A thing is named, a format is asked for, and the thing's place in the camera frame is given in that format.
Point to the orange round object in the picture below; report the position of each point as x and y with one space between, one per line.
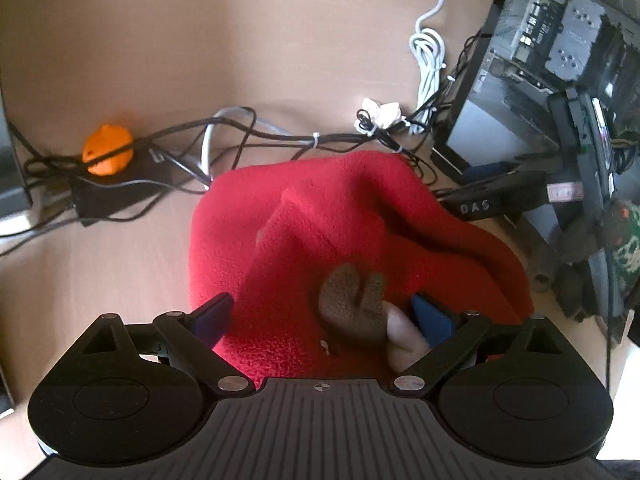
107 152

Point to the black computer monitor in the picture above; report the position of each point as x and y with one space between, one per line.
10 180

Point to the crumpled white tissue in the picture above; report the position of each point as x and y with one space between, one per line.
385 112

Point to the white adapter box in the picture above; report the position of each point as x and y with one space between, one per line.
15 222

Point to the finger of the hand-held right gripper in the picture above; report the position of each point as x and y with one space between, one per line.
500 195
490 171

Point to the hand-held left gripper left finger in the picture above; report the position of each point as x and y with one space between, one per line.
215 316

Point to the black power brick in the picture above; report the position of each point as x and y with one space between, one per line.
115 192

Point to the red fleece hoodie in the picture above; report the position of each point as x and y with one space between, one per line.
310 210

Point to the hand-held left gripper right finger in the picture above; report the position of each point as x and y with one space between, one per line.
432 321

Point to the white glass-sided computer case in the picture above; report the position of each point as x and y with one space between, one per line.
525 20

